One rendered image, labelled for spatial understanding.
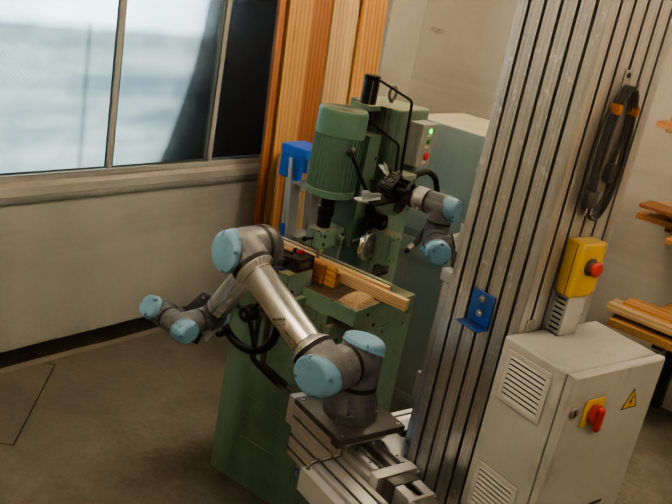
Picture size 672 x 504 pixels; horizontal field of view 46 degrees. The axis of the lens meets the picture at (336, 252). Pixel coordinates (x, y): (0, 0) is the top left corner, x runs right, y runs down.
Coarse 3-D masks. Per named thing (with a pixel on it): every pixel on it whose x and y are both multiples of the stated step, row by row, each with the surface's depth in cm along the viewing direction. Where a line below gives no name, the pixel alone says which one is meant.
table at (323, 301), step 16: (304, 288) 277; (320, 288) 279; (336, 288) 281; (352, 288) 284; (304, 304) 278; (320, 304) 274; (336, 304) 270; (384, 304) 280; (352, 320) 267; (368, 320) 274
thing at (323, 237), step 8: (336, 224) 295; (312, 232) 286; (320, 232) 284; (328, 232) 287; (336, 232) 291; (312, 240) 286; (320, 240) 285; (328, 240) 289; (336, 240) 293; (320, 248) 286
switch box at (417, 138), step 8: (424, 120) 298; (416, 128) 290; (424, 128) 289; (432, 128) 293; (408, 136) 293; (416, 136) 291; (424, 136) 291; (432, 136) 296; (408, 144) 294; (416, 144) 292; (424, 144) 293; (432, 144) 298; (408, 152) 294; (416, 152) 292; (424, 152) 295; (408, 160) 295; (416, 160) 293; (424, 160) 297
